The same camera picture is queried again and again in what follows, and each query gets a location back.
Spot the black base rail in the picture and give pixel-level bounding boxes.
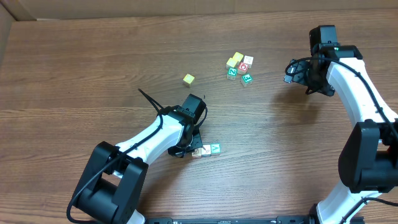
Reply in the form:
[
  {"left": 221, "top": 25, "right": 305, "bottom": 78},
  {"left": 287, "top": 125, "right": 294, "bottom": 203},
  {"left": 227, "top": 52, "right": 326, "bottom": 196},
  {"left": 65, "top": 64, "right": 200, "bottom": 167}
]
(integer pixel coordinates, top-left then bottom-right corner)
[{"left": 144, "top": 215, "right": 319, "bottom": 224}]

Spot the green block right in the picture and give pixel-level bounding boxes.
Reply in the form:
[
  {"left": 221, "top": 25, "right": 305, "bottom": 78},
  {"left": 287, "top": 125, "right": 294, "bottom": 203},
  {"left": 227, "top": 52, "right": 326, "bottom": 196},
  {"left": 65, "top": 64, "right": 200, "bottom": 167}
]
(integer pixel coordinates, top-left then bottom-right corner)
[{"left": 241, "top": 73, "right": 253, "bottom": 87}]

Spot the green block letter V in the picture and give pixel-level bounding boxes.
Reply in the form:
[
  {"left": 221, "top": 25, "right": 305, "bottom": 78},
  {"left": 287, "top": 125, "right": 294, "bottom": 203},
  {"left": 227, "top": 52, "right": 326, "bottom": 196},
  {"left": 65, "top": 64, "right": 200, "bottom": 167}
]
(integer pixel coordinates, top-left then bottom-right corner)
[{"left": 210, "top": 143, "right": 221, "bottom": 155}]

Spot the white leaf block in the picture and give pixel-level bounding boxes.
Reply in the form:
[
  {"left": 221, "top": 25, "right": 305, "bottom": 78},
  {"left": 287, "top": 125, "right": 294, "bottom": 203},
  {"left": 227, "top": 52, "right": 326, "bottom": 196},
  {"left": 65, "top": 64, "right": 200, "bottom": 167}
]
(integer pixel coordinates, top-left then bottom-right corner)
[{"left": 192, "top": 148, "right": 202, "bottom": 158}]

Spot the cardboard box wall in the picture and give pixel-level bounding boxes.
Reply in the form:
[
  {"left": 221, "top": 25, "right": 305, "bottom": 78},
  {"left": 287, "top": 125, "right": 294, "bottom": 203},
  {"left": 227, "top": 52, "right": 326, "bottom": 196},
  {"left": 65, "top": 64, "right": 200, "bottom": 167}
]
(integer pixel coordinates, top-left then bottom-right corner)
[{"left": 1, "top": 1, "right": 397, "bottom": 61}]

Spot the yellow block lower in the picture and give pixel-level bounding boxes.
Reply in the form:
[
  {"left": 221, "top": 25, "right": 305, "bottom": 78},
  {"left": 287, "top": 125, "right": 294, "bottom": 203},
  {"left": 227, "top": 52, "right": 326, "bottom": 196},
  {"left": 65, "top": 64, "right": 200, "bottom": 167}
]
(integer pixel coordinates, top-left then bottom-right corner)
[{"left": 226, "top": 58, "right": 239, "bottom": 69}]

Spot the yellow block upper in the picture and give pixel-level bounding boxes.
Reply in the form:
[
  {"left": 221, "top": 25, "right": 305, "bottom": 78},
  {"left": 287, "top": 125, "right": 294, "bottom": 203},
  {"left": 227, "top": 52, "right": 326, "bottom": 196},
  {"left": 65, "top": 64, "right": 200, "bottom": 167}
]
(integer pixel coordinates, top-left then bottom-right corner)
[{"left": 233, "top": 52, "right": 244, "bottom": 63}]

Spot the white block dark drawing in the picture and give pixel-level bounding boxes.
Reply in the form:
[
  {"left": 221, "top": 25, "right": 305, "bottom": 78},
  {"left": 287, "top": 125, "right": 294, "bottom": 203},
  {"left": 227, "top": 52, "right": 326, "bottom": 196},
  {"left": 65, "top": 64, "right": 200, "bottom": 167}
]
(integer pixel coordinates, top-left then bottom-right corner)
[{"left": 201, "top": 145, "right": 211, "bottom": 157}]

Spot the green block letter Z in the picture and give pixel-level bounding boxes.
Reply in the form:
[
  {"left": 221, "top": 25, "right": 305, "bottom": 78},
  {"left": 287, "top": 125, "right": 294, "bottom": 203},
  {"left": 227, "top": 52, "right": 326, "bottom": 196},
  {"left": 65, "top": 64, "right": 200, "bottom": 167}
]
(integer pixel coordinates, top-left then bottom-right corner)
[{"left": 226, "top": 67, "right": 237, "bottom": 80}]

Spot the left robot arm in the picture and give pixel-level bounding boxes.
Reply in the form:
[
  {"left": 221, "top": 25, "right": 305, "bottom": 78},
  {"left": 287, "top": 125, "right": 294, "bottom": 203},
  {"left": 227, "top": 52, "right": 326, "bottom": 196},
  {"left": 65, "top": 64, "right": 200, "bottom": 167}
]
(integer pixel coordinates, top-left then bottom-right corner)
[{"left": 66, "top": 94, "right": 208, "bottom": 224}]

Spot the red block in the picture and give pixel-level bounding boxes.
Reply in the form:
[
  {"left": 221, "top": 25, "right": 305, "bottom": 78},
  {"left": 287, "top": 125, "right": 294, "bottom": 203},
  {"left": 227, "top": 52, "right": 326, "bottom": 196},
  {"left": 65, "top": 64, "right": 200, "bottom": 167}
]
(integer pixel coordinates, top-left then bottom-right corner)
[{"left": 237, "top": 62, "right": 249, "bottom": 75}]

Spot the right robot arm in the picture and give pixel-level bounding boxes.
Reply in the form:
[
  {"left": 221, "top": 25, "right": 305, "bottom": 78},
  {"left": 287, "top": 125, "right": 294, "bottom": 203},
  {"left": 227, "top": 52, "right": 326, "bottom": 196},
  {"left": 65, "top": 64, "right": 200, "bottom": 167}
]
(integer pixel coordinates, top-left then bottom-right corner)
[{"left": 284, "top": 25, "right": 397, "bottom": 224}]

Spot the white block top right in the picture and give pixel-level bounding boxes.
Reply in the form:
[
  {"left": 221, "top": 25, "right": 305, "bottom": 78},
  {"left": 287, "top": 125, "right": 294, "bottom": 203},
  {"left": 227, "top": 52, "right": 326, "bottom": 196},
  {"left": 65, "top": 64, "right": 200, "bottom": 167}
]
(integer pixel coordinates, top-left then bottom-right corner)
[{"left": 243, "top": 55, "right": 254, "bottom": 68}]

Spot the lone yellow block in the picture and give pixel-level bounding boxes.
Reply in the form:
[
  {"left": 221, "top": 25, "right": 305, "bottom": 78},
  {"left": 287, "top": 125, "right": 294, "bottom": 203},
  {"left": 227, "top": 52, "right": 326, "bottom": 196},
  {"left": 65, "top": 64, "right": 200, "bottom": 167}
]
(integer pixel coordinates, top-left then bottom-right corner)
[{"left": 183, "top": 73, "right": 195, "bottom": 88}]

